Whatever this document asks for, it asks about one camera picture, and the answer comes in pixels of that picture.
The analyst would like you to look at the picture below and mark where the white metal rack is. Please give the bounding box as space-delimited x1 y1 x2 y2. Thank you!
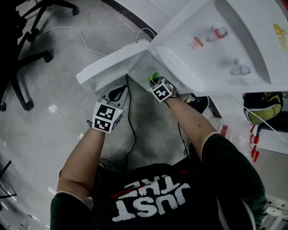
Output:
262 194 288 230

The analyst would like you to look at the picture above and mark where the green cup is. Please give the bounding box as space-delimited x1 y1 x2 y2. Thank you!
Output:
147 71 164 85

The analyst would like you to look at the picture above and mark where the black metal bar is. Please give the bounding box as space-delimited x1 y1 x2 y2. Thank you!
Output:
207 95 223 119

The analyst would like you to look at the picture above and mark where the blue dispenser tap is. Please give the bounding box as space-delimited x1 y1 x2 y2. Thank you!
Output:
229 57 252 77

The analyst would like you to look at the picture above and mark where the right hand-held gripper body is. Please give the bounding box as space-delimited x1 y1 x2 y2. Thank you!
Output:
148 76 179 103

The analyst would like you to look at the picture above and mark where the white water dispenser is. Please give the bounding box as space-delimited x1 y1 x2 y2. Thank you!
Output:
126 0 288 95

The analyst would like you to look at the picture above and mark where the white cord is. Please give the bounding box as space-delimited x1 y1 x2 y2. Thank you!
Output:
243 106 288 142

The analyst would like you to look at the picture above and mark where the white drip tray grille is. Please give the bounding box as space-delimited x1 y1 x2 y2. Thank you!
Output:
157 45 203 91

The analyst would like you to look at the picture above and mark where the black metal frame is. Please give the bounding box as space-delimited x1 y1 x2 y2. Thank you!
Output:
0 160 18 200

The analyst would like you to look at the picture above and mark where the person's black shoe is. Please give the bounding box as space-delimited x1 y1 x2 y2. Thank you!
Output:
184 93 209 114

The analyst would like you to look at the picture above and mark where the white board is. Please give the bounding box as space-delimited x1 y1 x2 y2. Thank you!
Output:
256 128 288 156

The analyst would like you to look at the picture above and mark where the white floor cable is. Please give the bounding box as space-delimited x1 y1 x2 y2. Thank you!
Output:
37 26 107 57

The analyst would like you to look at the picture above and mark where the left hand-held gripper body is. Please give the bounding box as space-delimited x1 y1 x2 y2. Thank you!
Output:
91 95 125 134

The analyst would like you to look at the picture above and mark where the person's left forearm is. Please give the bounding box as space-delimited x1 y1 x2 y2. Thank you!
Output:
56 128 106 200

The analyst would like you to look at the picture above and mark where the red dispenser tap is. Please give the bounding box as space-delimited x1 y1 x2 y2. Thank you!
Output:
205 25 230 43

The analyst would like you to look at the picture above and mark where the thin black cable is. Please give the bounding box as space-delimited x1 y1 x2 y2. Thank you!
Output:
78 119 93 140
177 122 191 158

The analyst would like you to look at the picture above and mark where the red white packet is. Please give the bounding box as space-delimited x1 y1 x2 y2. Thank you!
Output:
216 124 229 138

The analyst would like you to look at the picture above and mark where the person's right forearm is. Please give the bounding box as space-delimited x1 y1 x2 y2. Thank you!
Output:
165 97 221 163

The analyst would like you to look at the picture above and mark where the white cabinet door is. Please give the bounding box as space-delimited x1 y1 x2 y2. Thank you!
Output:
76 38 151 93

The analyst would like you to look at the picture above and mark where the black yellow-green backpack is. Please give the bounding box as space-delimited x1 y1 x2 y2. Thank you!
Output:
242 91 284 126

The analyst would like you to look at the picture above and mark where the person's torso black printed shirt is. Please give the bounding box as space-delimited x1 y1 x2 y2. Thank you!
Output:
49 133 268 230

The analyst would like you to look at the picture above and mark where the red lanyard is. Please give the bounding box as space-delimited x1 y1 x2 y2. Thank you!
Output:
249 124 261 163

